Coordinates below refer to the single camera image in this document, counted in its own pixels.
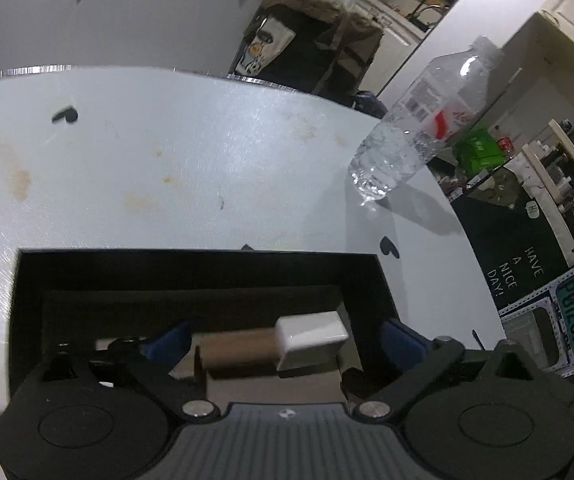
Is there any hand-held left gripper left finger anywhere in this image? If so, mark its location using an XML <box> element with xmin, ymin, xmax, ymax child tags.
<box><xmin>42</xmin><ymin>320</ymin><xmax>221</xmax><ymax>422</ymax></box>

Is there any green bag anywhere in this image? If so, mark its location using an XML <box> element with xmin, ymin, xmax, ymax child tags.
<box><xmin>454</xmin><ymin>127</ymin><xmax>507</xmax><ymax>172</ymax></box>

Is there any black box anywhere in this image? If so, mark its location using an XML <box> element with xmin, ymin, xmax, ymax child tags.
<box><xmin>9</xmin><ymin>247</ymin><xmax>404</xmax><ymax>411</ymax></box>

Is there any white rectangular block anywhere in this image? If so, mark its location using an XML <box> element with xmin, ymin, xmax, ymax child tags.
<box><xmin>274</xmin><ymin>311</ymin><xmax>349</xmax><ymax>374</ymax></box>

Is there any clear plastic water bottle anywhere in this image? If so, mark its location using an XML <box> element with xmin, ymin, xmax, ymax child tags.
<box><xmin>349</xmin><ymin>35</ymin><xmax>504</xmax><ymax>204</ymax></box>

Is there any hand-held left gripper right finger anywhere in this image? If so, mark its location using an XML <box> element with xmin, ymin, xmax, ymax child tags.
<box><xmin>349</xmin><ymin>317</ymin><xmax>559</xmax><ymax>423</ymax></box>

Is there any white perforated metal rack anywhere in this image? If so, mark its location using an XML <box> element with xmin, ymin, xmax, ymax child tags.
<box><xmin>498</xmin><ymin>282</ymin><xmax>574</xmax><ymax>378</ymax></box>

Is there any black printed doormat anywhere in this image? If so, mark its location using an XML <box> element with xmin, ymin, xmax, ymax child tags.
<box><xmin>450</xmin><ymin>164</ymin><xmax>574</xmax><ymax>312</ymax></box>

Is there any white printed tote bag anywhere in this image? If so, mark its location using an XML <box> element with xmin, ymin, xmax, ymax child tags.
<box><xmin>234</xmin><ymin>15</ymin><xmax>296</xmax><ymax>79</ymax></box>

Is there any brown cylinder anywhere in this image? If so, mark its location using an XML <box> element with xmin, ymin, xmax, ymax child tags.
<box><xmin>198</xmin><ymin>331</ymin><xmax>282</xmax><ymax>375</ymax></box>

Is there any white wooden shelf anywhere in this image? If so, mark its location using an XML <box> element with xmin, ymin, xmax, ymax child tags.
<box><xmin>521</xmin><ymin>119</ymin><xmax>574</xmax><ymax>198</ymax></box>

